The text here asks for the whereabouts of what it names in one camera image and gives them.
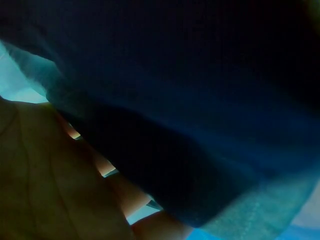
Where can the person's left hand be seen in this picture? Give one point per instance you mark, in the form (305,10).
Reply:
(45,175)

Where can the person's left fingers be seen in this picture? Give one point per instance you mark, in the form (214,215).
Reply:
(120,192)

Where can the dark blue cloth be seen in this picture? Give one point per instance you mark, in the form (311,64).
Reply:
(190,105)

